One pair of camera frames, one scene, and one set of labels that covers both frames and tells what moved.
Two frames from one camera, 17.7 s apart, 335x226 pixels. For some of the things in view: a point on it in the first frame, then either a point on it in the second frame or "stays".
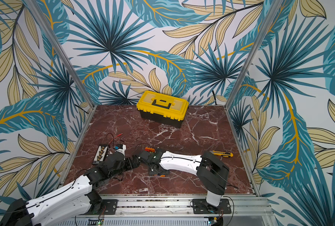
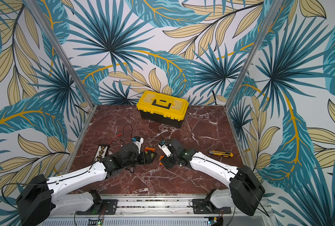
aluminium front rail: x=178 y=210 stays
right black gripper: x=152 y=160 -> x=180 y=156
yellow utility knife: x=225 y=154 stays
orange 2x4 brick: x=149 y=149 stays
